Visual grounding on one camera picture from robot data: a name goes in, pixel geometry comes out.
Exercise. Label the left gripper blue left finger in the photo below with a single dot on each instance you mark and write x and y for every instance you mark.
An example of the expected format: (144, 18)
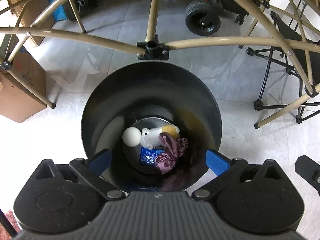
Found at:
(99, 162)

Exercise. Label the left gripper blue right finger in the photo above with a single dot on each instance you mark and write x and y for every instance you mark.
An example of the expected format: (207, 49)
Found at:
(217, 162)

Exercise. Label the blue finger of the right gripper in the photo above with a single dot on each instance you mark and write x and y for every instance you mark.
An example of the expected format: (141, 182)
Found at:
(308, 170)

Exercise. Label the white round sponge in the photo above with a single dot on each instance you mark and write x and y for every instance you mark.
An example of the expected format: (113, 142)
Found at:
(131, 137)

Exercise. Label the blue tissue pack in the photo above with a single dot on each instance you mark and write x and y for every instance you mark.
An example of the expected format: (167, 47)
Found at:
(148, 157)

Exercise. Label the pink satin cloth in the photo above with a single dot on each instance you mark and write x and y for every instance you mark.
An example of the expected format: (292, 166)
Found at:
(173, 149)

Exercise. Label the yellow hamster plush toy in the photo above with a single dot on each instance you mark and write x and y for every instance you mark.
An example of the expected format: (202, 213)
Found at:
(150, 137)

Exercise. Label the black round trash bin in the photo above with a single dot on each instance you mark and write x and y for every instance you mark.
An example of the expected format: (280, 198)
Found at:
(149, 95)

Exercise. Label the black folding camp chair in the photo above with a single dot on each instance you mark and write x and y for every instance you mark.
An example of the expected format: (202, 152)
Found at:
(300, 62)

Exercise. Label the cardboard box with liner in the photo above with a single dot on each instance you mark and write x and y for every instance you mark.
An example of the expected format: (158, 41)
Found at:
(17, 103)

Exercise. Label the folding slatted camping table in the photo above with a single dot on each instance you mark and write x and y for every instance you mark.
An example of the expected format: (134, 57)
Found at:
(74, 69)

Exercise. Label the black cart wheel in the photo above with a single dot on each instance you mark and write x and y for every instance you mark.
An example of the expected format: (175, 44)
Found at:
(201, 18)

